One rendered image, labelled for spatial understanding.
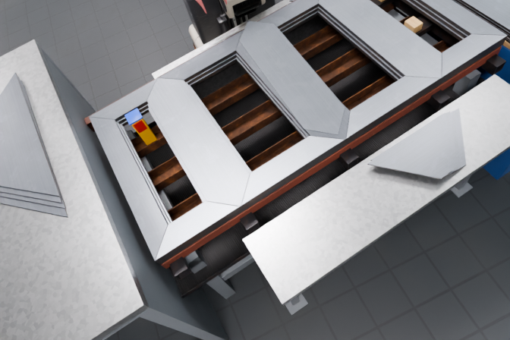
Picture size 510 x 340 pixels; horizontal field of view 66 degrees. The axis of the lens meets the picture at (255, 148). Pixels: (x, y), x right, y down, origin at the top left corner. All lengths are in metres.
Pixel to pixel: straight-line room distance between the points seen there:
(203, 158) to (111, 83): 1.85
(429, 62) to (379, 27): 0.27
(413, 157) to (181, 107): 0.92
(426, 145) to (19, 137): 1.46
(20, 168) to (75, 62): 2.12
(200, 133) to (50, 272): 0.69
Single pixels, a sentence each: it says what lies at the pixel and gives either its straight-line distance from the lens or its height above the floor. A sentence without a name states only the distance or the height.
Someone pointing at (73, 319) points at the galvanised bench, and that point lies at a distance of 1.25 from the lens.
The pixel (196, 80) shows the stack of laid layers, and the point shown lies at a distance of 1.77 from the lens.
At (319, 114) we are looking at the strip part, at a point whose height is 0.86.
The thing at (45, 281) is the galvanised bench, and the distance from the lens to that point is 1.33.
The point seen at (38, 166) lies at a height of 1.07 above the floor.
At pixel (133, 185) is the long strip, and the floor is 0.86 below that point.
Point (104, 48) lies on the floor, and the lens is 3.55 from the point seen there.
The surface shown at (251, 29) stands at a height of 0.86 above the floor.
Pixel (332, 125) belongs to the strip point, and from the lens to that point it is 1.48.
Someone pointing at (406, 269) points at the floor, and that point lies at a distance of 2.19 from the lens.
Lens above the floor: 2.09
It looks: 58 degrees down
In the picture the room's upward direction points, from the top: 18 degrees counter-clockwise
